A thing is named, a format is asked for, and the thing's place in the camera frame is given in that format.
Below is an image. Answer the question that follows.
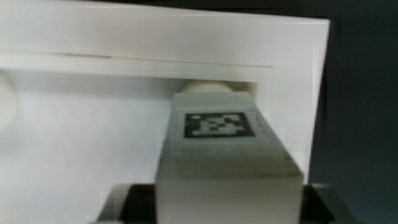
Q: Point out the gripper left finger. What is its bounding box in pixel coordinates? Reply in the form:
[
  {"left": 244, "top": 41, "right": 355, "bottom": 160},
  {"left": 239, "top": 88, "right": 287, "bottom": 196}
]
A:
[{"left": 88, "top": 184, "right": 156, "bottom": 224}]

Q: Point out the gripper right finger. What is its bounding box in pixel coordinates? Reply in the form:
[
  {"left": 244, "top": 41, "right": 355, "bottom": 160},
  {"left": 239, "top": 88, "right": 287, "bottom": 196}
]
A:
[{"left": 299, "top": 184, "right": 362, "bottom": 224}]

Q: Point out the white leg with tag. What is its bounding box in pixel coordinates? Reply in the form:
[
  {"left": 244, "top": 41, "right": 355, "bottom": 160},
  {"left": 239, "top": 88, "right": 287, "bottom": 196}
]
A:
[{"left": 154, "top": 81, "right": 303, "bottom": 224}]

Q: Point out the white square tabletop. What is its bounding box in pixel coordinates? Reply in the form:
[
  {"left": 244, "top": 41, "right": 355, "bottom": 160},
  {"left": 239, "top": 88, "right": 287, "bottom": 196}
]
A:
[{"left": 0, "top": 0, "right": 328, "bottom": 224}]

